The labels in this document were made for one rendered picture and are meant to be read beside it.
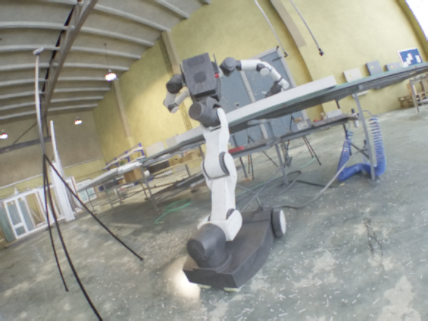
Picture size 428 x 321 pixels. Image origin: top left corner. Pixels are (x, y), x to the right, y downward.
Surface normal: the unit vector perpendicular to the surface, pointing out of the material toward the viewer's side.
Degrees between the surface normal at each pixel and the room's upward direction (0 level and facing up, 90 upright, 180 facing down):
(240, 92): 90
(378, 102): 90
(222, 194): 55
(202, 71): 92
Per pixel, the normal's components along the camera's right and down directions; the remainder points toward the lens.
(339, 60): -0.49, 0.23
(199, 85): -0.11, 0.15
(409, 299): -0.32, -0.95
